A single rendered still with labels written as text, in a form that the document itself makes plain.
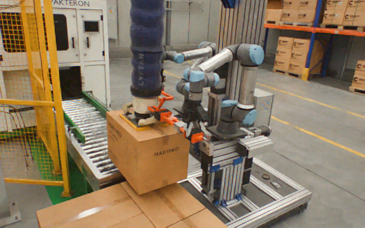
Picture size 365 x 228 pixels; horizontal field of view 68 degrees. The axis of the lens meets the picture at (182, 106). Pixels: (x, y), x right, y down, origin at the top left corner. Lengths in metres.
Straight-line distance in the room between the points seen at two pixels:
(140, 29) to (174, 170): 1.00
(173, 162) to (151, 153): 0.21
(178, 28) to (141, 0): 10.72
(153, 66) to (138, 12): 0.35
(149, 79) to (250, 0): 0.92
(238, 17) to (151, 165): 1.20
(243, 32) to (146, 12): 0.73
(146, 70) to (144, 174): 0.69
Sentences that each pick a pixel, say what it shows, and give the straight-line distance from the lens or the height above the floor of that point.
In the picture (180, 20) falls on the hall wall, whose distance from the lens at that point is 12.52.
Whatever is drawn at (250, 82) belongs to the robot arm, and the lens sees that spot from 1.80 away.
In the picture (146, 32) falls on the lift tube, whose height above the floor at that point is 1.72.
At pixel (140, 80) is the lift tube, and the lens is 1.86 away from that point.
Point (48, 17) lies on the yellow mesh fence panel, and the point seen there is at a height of 1.75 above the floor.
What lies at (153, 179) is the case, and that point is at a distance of 1.92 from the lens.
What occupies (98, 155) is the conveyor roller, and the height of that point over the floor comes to 0.53.
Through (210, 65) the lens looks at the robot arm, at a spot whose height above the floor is 1.56.
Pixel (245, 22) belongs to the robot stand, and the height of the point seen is 1.80.
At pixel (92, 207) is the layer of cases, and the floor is 0.54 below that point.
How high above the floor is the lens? 1.85
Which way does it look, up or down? 19 degrees down
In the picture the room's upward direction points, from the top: 3 degrees clockwise
